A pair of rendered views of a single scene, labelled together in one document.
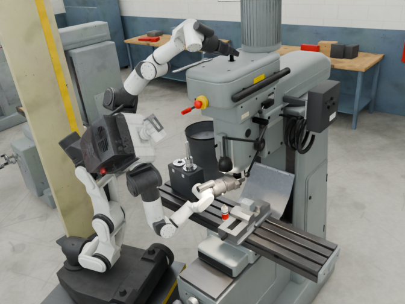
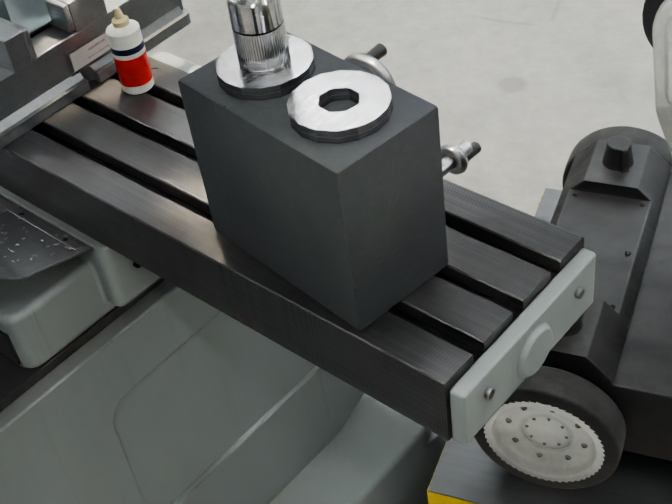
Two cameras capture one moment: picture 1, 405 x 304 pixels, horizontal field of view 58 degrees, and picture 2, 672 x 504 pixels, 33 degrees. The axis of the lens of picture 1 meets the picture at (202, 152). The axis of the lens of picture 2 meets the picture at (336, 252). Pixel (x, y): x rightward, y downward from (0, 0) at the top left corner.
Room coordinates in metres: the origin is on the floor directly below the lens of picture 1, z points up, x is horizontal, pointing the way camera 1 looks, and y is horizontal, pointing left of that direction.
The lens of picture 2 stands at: (2.88, 0.17, 1.70)
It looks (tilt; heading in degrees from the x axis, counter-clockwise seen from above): 42 degrees down; 183
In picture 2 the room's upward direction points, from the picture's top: 9 degrees counter-clockwise
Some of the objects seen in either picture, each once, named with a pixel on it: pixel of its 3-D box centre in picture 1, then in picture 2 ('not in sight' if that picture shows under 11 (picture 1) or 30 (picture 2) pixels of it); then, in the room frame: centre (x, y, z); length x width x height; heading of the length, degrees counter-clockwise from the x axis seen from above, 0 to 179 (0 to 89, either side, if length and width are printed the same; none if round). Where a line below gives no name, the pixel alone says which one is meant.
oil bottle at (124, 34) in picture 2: (224, 212); (127, 47); (1.71, -0.10, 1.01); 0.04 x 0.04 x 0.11
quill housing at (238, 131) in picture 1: (236, 140); not in sight; (1.72, -0.18, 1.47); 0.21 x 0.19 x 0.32; 46
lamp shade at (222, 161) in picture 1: (225, 163); not in sight; (1.54, -0.10, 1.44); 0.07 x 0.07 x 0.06
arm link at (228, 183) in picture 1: (224, 185); not in sight; (1.67, -0.10, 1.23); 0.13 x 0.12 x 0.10; 31
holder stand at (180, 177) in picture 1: (186, 177); (315, 168); (2.05, 0.12, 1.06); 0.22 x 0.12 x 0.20; 39
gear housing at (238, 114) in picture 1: (238, 99); not in sight; (1.75, -0.21, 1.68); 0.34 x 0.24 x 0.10; 136
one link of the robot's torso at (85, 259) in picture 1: (100, 254); not in sight; (1.83, 0.73, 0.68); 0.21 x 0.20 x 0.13; 65
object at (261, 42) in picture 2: (189, 163); (259, 31); (2.01, 0.09, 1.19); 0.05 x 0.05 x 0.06
